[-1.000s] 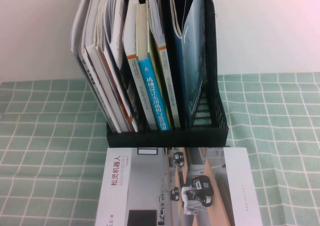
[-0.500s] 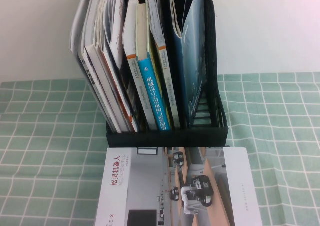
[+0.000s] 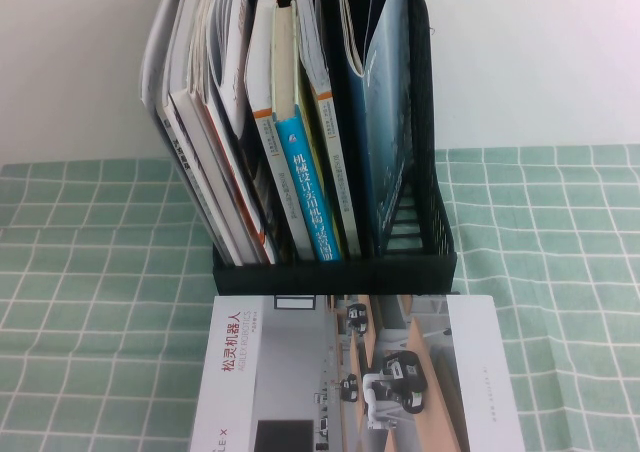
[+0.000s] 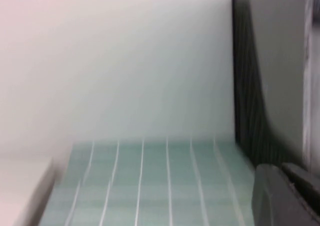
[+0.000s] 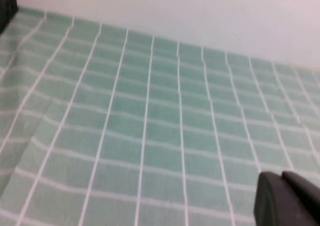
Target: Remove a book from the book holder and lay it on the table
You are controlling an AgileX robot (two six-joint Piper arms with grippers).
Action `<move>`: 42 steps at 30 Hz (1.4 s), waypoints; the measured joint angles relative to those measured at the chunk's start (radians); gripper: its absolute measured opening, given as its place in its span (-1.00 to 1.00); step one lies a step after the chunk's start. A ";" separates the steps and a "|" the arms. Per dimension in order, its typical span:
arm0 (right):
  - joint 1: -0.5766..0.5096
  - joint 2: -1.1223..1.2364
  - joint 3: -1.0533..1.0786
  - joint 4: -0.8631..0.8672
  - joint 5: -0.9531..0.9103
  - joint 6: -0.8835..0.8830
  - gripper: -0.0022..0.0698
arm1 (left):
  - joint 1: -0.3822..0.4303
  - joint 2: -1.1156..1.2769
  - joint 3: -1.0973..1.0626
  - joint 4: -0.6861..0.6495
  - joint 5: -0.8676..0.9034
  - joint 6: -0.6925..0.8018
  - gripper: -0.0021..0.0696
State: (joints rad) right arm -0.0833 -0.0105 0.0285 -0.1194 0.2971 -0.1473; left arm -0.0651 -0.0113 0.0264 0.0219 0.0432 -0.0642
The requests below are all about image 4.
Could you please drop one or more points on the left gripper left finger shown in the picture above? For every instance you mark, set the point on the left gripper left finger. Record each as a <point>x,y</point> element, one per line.
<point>267,198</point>

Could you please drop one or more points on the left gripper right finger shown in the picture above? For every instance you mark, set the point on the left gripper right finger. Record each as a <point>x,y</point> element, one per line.
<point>307,183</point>

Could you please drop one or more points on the black plastic book holder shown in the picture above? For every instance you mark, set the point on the black plastic book holder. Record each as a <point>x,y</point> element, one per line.
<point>245,98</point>

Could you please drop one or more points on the green checked tablecloth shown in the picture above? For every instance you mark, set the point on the green checked tablecloth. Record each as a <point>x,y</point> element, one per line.
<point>155,186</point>

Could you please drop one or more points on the white magazines stack left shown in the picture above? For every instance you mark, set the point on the white magazines stack left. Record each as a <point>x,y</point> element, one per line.
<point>280,61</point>

